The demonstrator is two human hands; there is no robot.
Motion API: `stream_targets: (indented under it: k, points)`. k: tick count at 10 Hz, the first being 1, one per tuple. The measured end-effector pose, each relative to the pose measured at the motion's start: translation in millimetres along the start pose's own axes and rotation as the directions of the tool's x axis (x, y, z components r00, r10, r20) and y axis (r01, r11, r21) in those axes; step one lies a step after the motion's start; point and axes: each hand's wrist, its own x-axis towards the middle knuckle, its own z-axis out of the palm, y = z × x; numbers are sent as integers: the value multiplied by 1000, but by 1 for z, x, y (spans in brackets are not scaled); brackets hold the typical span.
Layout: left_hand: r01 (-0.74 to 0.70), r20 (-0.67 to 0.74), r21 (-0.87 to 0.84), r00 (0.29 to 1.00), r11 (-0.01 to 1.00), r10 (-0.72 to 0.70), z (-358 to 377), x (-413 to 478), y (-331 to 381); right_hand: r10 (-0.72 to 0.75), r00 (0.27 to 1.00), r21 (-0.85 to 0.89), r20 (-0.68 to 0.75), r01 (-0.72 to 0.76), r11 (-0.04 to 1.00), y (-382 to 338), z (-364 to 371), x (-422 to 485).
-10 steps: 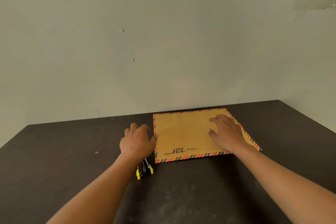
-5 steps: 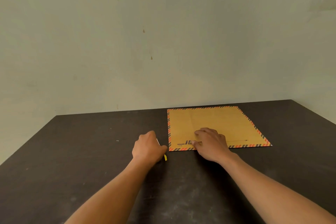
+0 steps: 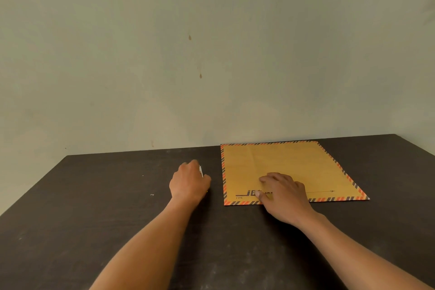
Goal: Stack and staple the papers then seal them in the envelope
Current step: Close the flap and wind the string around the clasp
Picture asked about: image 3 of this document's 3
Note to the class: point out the person's left hand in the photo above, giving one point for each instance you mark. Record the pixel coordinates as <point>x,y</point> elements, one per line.
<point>188,186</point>

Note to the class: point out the person's right hand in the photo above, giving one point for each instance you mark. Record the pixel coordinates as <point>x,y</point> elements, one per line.
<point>285,198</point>

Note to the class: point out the grey stapler with yellow ends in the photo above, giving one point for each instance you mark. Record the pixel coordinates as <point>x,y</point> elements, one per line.
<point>201,171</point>

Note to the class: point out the brown envelope with striped border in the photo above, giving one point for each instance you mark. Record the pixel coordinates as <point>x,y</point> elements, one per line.
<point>289,164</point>

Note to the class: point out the person's right forearm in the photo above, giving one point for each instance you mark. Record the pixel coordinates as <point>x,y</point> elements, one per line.
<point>360,259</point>

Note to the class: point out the person's left forearm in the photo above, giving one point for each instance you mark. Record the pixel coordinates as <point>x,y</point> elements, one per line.
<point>146,249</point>

